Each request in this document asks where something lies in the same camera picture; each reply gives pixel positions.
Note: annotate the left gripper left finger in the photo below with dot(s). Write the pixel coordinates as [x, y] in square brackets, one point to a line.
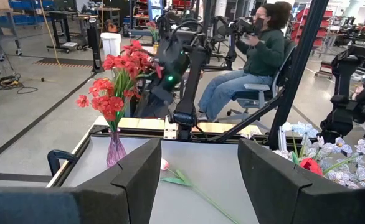
[76, 205]

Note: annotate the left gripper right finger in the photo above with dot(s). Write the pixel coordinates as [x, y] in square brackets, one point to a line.
[294, 205]

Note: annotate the red artificial tulip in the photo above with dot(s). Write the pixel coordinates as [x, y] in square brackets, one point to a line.
[310, 165]

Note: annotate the red artificial flower bunch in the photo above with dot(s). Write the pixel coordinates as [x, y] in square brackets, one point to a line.
[129, 60]
[107, 104]

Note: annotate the white artificial flower bunch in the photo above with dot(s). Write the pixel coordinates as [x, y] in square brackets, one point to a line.
[363, 146]
[304, 127]

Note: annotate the pink artificial tulip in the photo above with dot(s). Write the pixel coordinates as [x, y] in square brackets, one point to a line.
[164, 164]

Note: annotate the black background robot arm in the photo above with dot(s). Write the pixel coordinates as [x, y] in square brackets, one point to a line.
[344, 77]

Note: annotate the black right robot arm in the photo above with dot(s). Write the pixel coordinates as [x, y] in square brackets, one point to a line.
[192, 87]

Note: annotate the purple glass vase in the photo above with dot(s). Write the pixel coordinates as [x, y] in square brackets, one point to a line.
[116, 152]

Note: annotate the black table clamp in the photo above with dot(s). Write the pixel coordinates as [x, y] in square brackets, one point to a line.
[56, 155]

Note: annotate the white waste bin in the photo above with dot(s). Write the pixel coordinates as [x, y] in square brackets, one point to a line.
[111, 46]

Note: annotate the black tower fan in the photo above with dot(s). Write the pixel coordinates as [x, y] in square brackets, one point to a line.
[94, 46]

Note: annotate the office chair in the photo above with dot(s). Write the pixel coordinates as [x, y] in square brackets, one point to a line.
[257, 96]

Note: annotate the person's hand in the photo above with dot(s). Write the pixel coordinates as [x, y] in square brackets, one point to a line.
[253, 39]

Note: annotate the person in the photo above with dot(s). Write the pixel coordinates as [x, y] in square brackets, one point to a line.
[263, 53]

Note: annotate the black rolling table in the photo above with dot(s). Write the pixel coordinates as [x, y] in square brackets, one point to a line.
[61, 14]

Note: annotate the red storage shelf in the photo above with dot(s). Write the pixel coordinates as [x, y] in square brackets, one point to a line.
[299, 18]

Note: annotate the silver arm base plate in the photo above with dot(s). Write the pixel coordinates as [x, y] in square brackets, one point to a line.
[170, 132]

